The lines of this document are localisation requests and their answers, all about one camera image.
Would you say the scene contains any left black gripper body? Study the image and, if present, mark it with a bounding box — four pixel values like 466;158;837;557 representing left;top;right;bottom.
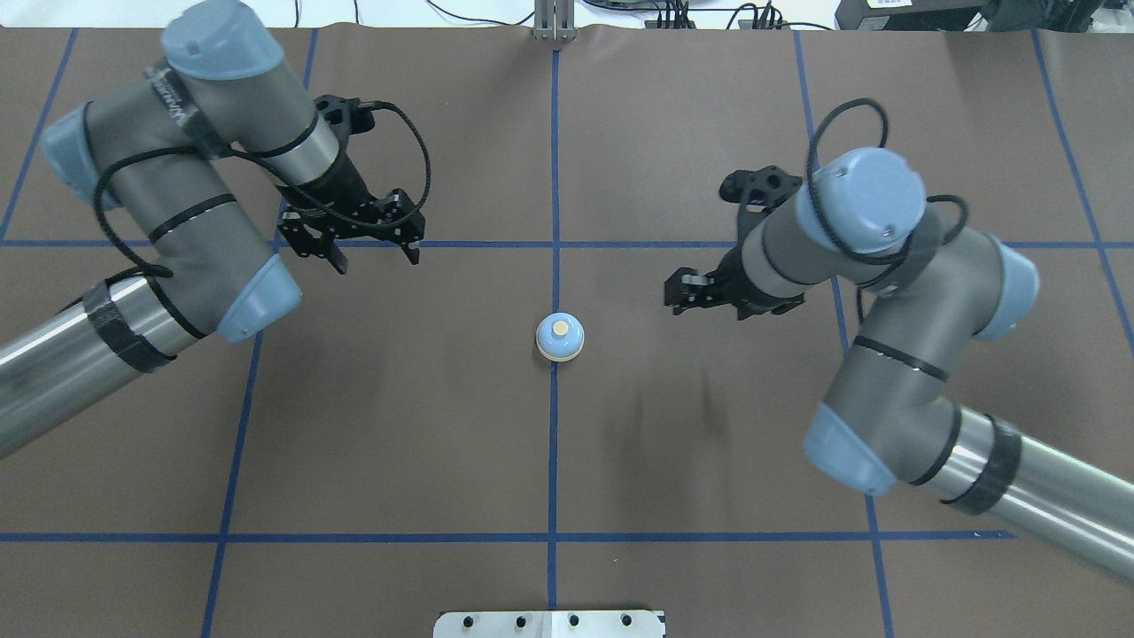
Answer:
278;159;425;260

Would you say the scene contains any aluminium frame post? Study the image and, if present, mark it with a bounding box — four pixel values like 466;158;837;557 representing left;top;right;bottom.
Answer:
532;0;578;42

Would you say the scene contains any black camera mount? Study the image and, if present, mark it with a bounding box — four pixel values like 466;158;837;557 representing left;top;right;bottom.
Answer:
315;94;374;141
718;165;804;207

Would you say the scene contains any black box with label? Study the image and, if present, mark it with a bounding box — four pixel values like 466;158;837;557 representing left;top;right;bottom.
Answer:
835;1;985;32

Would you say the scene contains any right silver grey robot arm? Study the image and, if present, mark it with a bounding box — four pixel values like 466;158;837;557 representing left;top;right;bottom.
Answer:
665;148;1132;581

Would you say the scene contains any black usb hub with cables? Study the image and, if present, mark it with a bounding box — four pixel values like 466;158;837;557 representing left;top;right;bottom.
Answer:
644;0;695;31

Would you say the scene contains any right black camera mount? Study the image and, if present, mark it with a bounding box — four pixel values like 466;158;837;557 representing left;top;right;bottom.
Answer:
718;165;804;207

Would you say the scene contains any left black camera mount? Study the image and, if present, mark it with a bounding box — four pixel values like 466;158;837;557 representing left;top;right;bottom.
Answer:
315;94;374;141

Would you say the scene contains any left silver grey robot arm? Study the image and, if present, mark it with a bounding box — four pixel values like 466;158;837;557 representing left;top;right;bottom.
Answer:
1;1;426;456

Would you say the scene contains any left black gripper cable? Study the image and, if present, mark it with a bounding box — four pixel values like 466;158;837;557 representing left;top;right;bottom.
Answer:
92;99;432;277

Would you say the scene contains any brown paper table mat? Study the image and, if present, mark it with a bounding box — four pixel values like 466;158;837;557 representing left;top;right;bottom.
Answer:
3;24;1131;637

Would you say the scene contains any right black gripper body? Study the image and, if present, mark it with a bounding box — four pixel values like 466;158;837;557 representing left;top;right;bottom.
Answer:
702;249;805;322

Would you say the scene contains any white pedestal column with base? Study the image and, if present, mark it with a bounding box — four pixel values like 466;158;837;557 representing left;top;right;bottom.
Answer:
432;610;668;637

